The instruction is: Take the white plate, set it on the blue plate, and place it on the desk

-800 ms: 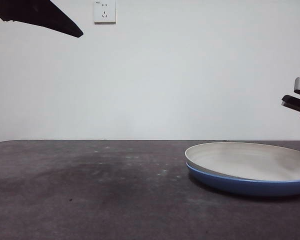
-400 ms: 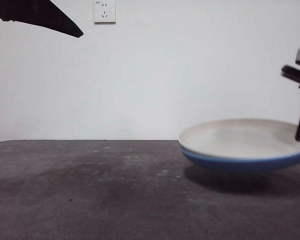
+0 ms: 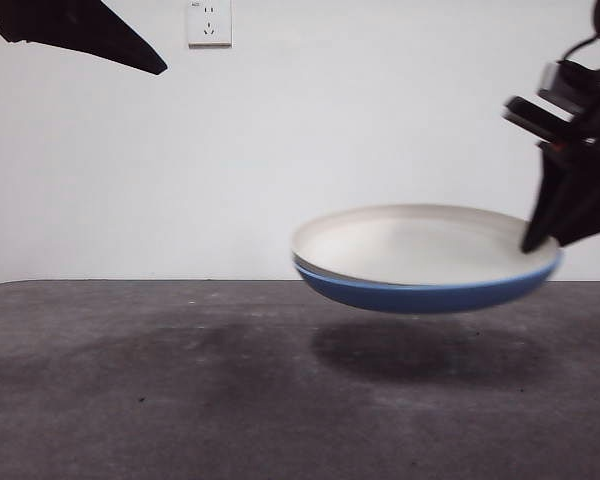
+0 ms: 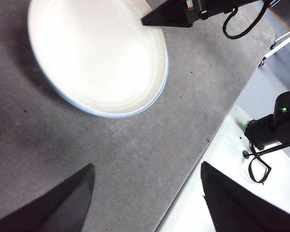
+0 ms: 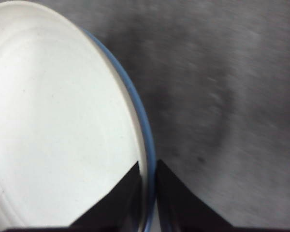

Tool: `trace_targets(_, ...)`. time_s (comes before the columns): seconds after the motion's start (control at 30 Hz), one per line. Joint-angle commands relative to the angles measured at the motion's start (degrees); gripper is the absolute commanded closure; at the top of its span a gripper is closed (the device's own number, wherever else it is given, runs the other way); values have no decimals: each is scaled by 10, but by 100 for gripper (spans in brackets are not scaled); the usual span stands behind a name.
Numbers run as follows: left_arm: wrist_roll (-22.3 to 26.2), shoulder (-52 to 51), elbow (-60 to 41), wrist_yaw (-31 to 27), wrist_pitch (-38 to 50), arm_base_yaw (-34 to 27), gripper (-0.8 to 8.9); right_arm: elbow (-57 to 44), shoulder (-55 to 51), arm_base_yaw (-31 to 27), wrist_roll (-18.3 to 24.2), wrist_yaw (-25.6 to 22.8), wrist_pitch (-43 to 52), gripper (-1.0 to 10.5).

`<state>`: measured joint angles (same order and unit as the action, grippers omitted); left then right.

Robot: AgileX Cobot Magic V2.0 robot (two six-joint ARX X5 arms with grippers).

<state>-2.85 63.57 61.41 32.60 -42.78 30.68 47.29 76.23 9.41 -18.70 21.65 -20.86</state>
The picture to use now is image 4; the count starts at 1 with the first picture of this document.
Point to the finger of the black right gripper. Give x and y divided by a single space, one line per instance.
171 15

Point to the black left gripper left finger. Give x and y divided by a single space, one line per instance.
50 210

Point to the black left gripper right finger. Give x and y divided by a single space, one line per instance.
236 210

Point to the white round plate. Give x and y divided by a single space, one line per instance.
99 60

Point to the grey board with wooden edge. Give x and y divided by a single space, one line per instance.
287 12

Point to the white tripod stand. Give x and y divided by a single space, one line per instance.
280 43

